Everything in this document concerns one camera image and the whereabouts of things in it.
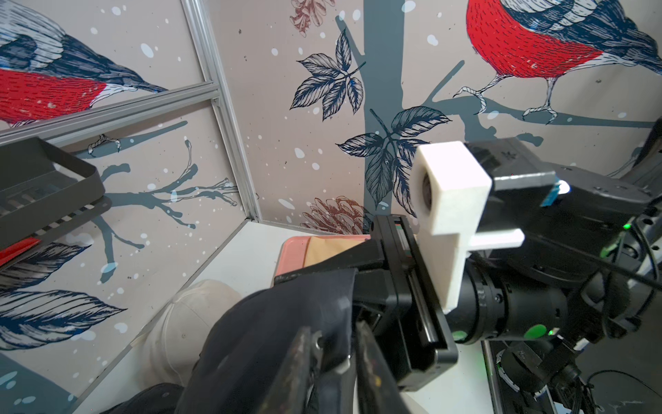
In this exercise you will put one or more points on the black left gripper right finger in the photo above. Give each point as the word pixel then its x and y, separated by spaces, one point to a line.
pixel 377 389

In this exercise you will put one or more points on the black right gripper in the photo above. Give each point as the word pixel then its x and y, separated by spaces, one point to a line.
pixel 394 295

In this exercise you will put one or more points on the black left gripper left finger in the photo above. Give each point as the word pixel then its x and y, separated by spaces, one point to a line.
pixel 290 389

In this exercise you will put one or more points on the black baseball cap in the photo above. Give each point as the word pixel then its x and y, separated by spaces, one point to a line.
pixel 246 347

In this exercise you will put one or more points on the cream baseball cap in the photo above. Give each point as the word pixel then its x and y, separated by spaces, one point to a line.
pixel 173 346

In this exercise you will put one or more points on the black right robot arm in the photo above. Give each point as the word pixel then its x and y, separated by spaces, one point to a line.
pixel 537 258

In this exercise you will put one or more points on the pink plastic tray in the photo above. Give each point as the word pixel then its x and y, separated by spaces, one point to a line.
pixel 292 254

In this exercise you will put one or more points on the Chuba cassava chips bag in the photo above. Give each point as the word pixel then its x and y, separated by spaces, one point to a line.
pixel 19 250

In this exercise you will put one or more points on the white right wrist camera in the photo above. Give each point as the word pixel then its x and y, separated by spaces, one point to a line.
pixel 474 196

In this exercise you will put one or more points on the black wall basket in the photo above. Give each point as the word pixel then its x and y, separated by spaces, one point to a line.
pixel 46 193

